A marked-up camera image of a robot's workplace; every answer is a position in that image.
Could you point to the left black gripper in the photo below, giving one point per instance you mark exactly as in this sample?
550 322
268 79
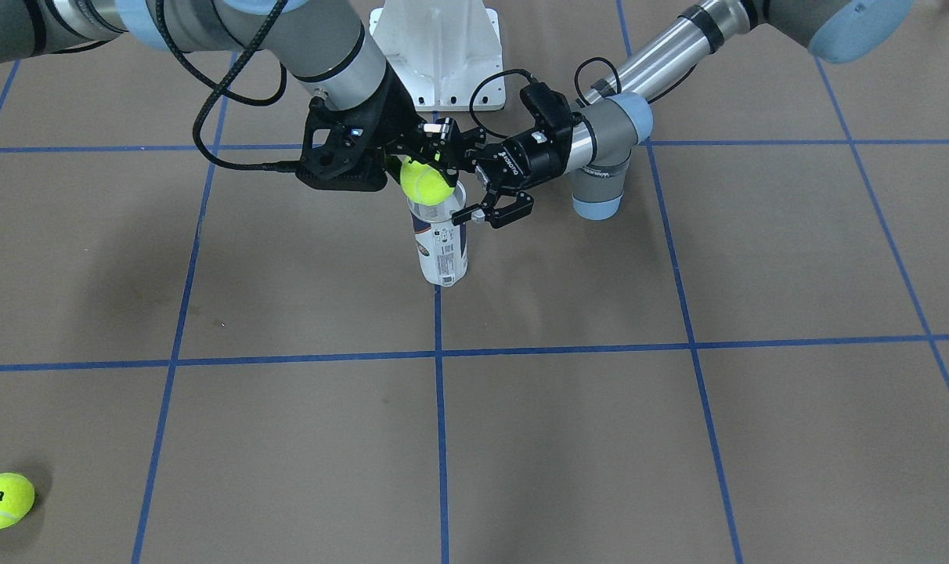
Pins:
535 157

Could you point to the white camera pedestal column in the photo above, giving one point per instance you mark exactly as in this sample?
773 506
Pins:
442 50

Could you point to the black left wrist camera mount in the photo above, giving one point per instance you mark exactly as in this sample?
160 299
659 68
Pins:
550 110

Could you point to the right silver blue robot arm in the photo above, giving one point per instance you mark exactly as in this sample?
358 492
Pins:
324 45

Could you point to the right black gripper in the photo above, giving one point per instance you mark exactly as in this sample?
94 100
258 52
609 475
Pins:
397 118

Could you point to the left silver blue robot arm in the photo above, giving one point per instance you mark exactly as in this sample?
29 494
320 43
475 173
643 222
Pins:
590 138

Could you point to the yellow tennis ball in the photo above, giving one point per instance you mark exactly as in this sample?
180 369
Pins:
17 496
422 184

